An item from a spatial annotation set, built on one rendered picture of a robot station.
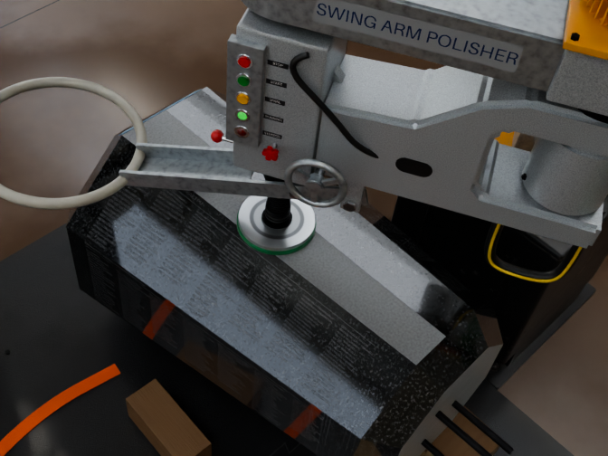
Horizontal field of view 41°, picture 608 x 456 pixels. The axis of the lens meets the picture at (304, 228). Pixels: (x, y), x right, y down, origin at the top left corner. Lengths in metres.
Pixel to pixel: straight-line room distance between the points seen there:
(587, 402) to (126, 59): 2.53
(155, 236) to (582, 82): 1.31
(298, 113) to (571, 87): 0.58
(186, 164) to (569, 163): 1.03
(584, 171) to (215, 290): 1.05
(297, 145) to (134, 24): 2.49
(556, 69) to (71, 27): 3.04
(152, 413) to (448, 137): 1.43
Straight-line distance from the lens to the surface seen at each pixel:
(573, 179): 1.82
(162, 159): 2.33
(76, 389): 2.94
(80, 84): 2.54
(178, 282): 2.36
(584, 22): 1.61
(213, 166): 2.25
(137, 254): 2.44
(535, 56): 1.61
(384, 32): 1.62
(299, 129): 1.84
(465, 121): 1.74
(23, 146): 3.71
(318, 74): 1.73
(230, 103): 1.84
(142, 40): 4.18
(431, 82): 1.87
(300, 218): 2.26
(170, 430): 2.71
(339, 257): 2.23
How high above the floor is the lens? 2.58
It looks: 51 degrees down
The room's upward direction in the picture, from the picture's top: 8 degrees clockwise
